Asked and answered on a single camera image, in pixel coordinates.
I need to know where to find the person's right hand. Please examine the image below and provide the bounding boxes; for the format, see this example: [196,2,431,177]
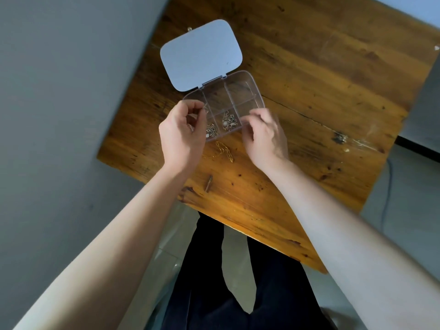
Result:
[240,107,289,174]

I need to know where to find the person's left hand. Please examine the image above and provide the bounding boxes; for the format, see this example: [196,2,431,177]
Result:
[159,99,209,173]

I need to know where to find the gold chain necklace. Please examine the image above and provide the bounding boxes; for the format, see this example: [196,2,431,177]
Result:
[203,140,236,164]

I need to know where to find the silver jewelry necklace white pendant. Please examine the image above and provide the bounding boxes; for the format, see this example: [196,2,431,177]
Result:
[221,110,239,132]

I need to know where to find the white lidded clear compartment box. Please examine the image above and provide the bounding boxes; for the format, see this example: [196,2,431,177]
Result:
[159,19,266,143]

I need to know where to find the person's right forearm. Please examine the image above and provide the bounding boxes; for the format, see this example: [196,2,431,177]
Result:
[263,158,440,330]

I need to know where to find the person's left forearm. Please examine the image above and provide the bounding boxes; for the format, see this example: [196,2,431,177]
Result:
[13,163,193,330]

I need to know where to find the person's black trousers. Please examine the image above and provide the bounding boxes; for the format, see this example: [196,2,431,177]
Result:
[160,211,336,330]

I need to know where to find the wooden folding table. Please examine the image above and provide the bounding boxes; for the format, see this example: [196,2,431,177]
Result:
[97,0,440,275]

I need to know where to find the grey power cable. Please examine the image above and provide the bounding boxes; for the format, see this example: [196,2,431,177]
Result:
[379,158,394,226]

